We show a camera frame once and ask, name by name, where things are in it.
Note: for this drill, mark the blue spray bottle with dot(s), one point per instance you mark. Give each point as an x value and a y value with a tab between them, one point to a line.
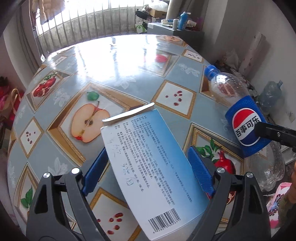
183	20

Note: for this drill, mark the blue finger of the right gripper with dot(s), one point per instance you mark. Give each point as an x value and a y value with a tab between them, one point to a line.
280	134

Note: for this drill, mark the cardboard box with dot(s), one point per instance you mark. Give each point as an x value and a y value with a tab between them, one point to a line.
157	14

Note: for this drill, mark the white green carton on floor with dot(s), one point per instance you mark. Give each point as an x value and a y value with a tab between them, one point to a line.
141	28

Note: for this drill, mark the pepsi plastic bottle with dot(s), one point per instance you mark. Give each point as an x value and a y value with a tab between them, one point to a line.
262	156

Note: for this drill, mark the hanging beige jacket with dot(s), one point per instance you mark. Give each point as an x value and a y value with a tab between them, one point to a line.
48	9

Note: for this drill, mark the white small bottle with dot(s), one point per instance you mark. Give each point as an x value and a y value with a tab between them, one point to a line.
175	24

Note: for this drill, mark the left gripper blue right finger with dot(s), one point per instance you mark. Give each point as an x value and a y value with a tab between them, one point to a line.
204	169

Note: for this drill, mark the fruit pattern tablecloth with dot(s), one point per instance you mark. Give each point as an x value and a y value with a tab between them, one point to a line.
96	148

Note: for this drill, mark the large water jug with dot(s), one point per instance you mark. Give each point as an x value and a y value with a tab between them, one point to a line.
271	98

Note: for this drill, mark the pile of colourful bags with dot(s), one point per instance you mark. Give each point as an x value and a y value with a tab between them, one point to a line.
10	101

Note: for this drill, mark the wooden board against wall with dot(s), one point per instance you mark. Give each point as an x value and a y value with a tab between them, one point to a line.
258	49

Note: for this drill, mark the metal balcony railing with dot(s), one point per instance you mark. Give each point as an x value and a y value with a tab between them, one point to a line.
82	21

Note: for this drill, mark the person's right hand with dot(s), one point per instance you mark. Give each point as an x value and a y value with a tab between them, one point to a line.
293	177

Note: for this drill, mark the grey cabinet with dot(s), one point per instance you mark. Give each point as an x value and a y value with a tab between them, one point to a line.
193	38

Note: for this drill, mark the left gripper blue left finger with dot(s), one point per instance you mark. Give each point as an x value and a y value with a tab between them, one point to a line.
93	174

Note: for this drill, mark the white blue medicine box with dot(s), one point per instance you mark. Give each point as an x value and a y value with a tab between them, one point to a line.
153	174

